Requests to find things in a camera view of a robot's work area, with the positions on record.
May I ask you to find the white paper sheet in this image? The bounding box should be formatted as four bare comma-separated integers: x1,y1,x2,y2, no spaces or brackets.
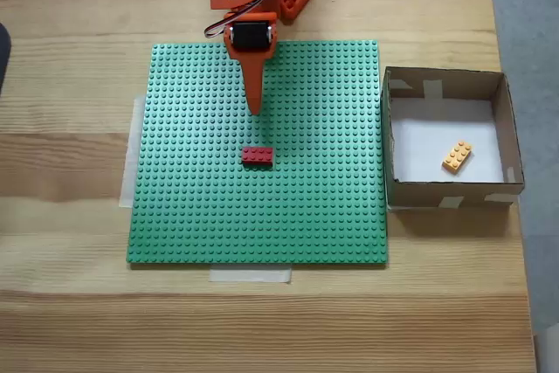
388,97,506,184

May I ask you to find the open cardboard box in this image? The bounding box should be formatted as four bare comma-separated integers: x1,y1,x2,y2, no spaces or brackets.
380,66,526,212

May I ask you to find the yellow lego block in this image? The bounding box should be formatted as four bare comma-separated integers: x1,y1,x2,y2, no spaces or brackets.
441,139,475,175

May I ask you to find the long masking tape strip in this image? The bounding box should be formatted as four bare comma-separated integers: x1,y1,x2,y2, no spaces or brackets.
118,95,148,209

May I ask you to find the short masking tape strip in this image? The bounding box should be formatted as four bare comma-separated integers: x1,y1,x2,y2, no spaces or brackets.
208,266,293,285

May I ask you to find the green lego baseplate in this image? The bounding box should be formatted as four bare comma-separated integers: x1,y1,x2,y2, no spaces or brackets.
125,39,390,267

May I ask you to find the black rounded object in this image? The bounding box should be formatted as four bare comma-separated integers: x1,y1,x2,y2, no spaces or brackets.
0,22,12,95

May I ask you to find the red lego block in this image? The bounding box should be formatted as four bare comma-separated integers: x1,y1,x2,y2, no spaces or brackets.
241,146,276,169

